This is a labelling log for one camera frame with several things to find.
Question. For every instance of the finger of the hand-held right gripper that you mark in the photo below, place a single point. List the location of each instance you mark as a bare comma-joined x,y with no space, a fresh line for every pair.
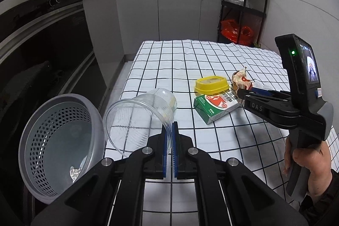
246,95
261,91

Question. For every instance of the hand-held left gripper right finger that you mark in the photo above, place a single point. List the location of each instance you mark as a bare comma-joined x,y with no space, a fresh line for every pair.
174,149

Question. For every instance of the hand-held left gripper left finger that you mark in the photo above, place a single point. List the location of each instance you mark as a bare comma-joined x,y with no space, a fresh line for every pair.
166,141

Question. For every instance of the red snack wrapper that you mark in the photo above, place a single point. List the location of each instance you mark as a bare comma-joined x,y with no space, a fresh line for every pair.
241,79

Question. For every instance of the clear plastic cup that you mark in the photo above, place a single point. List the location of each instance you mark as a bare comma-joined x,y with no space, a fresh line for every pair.
132,122

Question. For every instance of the grey perforated plastic basket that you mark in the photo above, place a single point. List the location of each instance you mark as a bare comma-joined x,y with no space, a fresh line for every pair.
47,141

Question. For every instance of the person's right forearm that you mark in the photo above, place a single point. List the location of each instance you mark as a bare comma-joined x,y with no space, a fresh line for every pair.
325,202

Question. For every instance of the person's right hand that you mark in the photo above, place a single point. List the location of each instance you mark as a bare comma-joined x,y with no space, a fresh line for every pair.
315,167

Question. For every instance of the green and white carton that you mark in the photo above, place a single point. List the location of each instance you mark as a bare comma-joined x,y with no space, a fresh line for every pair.
214,106

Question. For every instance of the yellow plastic container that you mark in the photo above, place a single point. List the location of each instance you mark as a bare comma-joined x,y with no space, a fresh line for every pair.
212,85

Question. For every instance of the red plastic bag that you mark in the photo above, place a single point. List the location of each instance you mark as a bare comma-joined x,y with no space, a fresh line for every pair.
233,30

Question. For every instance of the white checked tablecloth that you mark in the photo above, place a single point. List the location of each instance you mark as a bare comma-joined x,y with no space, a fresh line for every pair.
185,61

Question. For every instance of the grey kitchen cabinets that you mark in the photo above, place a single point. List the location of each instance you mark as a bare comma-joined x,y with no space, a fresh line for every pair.
137,16

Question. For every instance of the black built-in oven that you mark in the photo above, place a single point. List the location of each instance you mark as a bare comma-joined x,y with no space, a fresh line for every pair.
39,56

